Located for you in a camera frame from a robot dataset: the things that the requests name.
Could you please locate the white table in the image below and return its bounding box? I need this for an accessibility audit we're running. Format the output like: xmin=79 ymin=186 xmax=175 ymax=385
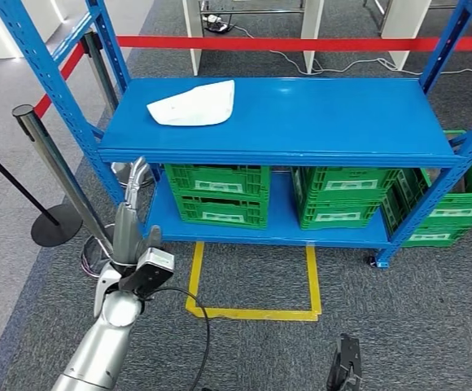
xmin=181 ymin=0 xmax=326 ymax=77
xmin=381 ymin=0 xmax=433 ymax=72

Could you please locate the black stanchion post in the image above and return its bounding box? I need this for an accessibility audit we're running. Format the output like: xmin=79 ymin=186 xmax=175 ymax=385
xmin=0 ymin=138 xmax=84 ymax=248

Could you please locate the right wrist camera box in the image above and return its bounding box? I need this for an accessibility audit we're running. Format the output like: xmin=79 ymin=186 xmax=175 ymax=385
xmin=326 ymin=333 xmax=363 ymax=391

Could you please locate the white plastic shell part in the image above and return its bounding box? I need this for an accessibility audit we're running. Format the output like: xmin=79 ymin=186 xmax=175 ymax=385
xmin=146 ymin=79 xmax=236 ymax=128

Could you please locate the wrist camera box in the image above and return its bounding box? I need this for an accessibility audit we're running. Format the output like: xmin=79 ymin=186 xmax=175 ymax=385
xmin=326 ymin=333 xmax=363 ymax=391
xmin=118 ymin=247 xmax=176 ymax=300

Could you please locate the steel table crossbar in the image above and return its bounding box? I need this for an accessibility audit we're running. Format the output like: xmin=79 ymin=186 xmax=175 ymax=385
xmin=199 ymin=0 xmax=306 ymax=15

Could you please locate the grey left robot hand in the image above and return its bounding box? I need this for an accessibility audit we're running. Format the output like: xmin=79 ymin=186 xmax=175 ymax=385
xmin=112 ymin=156 xmax=164 ymax=266

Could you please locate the white floor cable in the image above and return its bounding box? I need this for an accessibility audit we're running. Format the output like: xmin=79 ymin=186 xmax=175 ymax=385
xmin=231 ymin=24 xmax=472 ymax=96

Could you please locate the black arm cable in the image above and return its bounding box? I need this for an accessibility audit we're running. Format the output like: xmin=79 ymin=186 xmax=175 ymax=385
xmin=136 ymin=286 xmax=211 ymax=391

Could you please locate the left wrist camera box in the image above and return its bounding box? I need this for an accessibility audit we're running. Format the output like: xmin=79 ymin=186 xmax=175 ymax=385
xmin=118 ymin=247 xmax=176 ymax=300

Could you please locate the yellow floor tape square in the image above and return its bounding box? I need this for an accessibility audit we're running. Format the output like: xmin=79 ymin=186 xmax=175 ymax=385
xmin=185 ymin=241 xmax=323 ymax=323

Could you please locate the chrome stanchion post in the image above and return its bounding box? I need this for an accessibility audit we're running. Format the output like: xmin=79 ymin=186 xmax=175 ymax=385
xmin=11 ymin=103 xmax=117 ymax=280
xmin=80 ymin=31 xmax=155 ymax=190

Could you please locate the black router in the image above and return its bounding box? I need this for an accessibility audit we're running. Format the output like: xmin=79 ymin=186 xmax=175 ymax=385
xmin=201 ymin=12 xmax=234 ymax=34

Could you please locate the blue steel shelf rack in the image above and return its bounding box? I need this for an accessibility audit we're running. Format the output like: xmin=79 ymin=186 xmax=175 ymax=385
xmin=0 ymin=0 xmax=472 ymax=270

